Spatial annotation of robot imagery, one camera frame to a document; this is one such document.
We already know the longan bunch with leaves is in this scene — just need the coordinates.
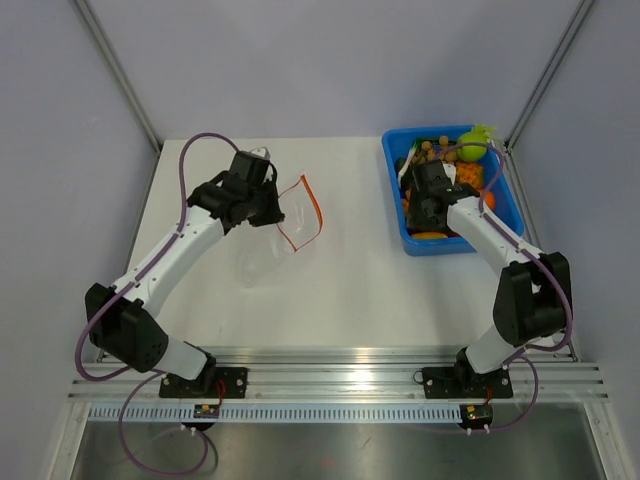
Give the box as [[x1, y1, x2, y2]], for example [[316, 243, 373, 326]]
[[395, 135, 452, 173]]

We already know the clear zip bag orange zipper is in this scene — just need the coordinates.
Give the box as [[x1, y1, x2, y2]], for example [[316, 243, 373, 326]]
[[236, 172, 324, 288]]

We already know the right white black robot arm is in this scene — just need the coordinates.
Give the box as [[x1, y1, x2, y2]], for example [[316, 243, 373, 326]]
[[409, 161, 573, 399]]

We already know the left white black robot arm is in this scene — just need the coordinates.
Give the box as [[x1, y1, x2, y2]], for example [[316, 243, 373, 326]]
[[84, 147, 284, 398]]

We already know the yellow mango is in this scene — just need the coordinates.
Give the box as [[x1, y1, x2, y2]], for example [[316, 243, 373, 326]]
[[411, 232, 448, 241]]

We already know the yellow orange pineapple piece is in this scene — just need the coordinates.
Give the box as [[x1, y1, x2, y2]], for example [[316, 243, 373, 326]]
[[455, 161, 485, 191]]

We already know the green apple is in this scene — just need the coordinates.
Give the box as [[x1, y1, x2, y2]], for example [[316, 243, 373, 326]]
[[457, 131, 489, 163]]

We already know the orange fruit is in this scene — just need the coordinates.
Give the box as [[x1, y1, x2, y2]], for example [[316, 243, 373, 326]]
[[481, 190, 496, 211]]

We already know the light green leafy vegetable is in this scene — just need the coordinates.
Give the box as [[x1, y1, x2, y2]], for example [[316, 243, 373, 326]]
[[472, 124, 501, 143]]

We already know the blue plastic bin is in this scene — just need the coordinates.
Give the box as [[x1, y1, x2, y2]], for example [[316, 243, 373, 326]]
[[381, 124, 525, 257]]

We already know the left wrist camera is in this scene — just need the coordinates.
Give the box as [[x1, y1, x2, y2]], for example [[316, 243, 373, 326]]
[[250, 147, 271, 160]]

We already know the aluminium rail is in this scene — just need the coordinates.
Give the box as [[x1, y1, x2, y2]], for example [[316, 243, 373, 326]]
[[67, 349, 612, 405]]

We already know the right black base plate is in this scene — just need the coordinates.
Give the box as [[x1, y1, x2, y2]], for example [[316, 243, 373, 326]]
[[421, 367, 513, 400]]

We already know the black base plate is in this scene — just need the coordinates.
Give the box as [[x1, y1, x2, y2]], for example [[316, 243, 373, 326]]
[[421, 367, 513, 400], [159, 366, 248, 400]]

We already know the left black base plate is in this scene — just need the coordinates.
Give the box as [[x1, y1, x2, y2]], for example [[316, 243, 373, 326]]
[[159, 366, 248, 400]]

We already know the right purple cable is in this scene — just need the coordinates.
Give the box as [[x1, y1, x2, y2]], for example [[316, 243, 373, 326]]
[[414, 142, 574, 434]]

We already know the white slotted cable duct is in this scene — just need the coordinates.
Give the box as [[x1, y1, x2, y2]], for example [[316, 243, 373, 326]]
[[89, 402, 462, 424]]

